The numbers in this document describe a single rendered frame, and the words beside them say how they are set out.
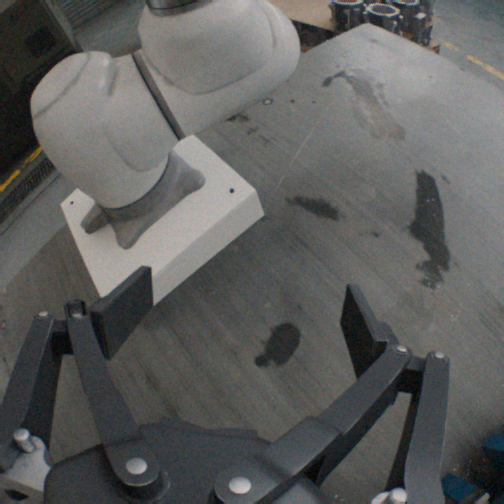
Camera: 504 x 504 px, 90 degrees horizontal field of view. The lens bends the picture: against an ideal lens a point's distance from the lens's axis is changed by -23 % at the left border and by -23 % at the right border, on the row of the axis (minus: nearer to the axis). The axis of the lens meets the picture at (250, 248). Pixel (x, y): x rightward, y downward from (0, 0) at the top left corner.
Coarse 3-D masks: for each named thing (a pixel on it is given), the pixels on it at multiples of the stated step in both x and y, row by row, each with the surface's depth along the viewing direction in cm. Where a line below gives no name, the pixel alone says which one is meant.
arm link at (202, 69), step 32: (160, 0) 26; (192, 0) 26; (224, 0) 28; (256, 0) 31; (160, 32) 29; (192, 32) 29; (224, 32) 30; (256, 32) 32; (288, 32) 36; (160, 64) 33; (192, 64) 32; (224, 64) 34; (256, 64) 36; (288, 64) 39; (160, 96) 36; (192, 96) 37; (224, 96) 38; (256, 96) 41; (192, 128) 41
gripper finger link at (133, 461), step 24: (72, 312) 14; (72, 336) 13; (96, 360) 11; (96, 384) 10; (96, 408) 8; (120, 408) 8; (120, 432) 8; (120, 456) 6; (144, 456) 7; (120, 480) 6; (144, 480) 6
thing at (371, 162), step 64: (320, 64) 73; (384, 64) 69; (448, 64) 65; (256, 128) 66; (320, 128) 63; (384, 128) 59; (448, 128) 56; (256, 192) 59; (320, 192) 56; (384, 192) 53; (448, 192) 50; (64, 256) 63; (256, 256) 53; (320, 256) 51; (384, 256) 48; (448, 256) 46; (0, 320) 60; (192, 320) 51; (256, 320) 49; (320, 320) 47; (384, 320) 44; (448, 320) 42; (0, 384) 53; (64, 384) 50; (128, 384) 48; (192, 384) 46; (256, 384) 44; (320, 384) 43; (64, 448) 45; (384, 448) 36; (448, 448) 33
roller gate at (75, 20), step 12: (60, 0) 341; (72, 0) 354; (84, 0) 369; (96, 0) 382; (108, 0) 396; (120, 0) 409; (72, 12) 372; (84, 12) 386; (96, 12) 399; (72, 24) 389
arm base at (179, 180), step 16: (176, 160) 53; (176, 176) 51; (192, 176) 52; (160, 192) 49; (176, 192) 51; (192, 192) 52; (96, 208) 52; (128, 208) 48; (144, 208) 49; (160, 208) 51; (80, 224) 52; (96, 224) 52; (112, 224) 52; (128, 224) 50; (144, 224) 50; (128, 240) 50
